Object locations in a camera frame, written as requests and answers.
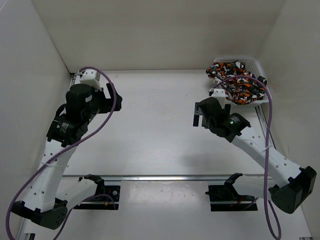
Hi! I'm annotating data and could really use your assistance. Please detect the orange camouflage shorts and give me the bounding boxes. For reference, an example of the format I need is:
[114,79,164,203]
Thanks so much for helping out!
[205,60,267,106]

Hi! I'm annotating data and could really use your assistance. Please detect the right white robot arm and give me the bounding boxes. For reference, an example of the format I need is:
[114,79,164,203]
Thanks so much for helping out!
[193,97,317,214]

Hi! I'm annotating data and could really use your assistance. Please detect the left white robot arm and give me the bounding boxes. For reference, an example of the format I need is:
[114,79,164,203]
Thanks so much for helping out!
[10,83,123,230]

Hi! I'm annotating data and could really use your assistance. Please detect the white perforated plastic basket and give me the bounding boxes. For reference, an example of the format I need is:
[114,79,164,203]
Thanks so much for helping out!
[212,56,270,108]

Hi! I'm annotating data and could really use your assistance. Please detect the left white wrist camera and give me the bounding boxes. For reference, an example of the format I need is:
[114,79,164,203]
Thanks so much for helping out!
[79,69,102,91]

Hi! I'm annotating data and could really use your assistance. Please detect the front aluminium rail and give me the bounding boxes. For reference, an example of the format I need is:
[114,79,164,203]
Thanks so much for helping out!
[61,174,273,182]

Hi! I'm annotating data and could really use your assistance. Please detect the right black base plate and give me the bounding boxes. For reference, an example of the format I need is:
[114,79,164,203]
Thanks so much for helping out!
[205,185,258,212]

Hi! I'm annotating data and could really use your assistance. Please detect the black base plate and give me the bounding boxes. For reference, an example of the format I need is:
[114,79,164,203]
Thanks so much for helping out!
[205,185,258,212]
[74,181,121,211]

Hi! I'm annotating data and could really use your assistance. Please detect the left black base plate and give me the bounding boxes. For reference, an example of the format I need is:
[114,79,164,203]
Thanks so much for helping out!
[74,181,121,211]

